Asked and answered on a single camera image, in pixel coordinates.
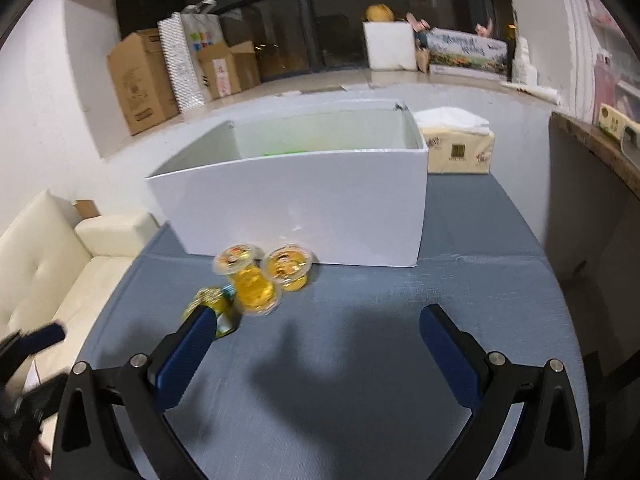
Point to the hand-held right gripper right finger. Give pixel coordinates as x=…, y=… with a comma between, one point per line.
x=450, y=355

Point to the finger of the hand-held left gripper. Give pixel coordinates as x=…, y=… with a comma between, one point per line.
x=42, y=336

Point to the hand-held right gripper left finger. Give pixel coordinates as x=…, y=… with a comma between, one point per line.
x=182, y=360

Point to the yellow snack packet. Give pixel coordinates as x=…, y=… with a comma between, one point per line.
x=226, y=310

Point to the yellow jelly cup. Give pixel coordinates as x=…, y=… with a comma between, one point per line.
x=256, y=294
x=287, y=266
x=236, y=257

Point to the green seaweed snack packet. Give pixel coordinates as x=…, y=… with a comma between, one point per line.
x=285, y=151

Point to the cream sofa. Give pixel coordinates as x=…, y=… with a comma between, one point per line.
x=75, y=270

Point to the cardboard piece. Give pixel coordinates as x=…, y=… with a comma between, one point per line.
x=86, y=208

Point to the tissue pack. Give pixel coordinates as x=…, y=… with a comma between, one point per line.
x=460, y=152

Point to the dark counter with wooden top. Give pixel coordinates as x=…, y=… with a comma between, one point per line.
x=590, y=200

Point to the large cardboard box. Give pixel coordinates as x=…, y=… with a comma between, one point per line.
x=140, y=80

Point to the small open cardboard box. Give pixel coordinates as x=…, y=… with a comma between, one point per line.
x=225, y=72

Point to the white paper roll stack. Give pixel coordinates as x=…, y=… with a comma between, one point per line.
x=525, y=62

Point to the long printed box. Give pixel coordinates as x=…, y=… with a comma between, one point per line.
x=467, y=52

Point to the white foam box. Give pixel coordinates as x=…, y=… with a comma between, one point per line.
x=390, y=45

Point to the white paper bag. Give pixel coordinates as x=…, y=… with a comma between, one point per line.
x=204, y=32

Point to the pink toy figure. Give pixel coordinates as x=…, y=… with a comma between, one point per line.
x=417, y=22
x=485, y=27

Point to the white shelf rack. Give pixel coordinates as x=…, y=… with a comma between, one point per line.
x=612, y=60

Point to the orange plush toy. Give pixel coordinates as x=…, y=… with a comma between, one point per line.
x=378, y=13

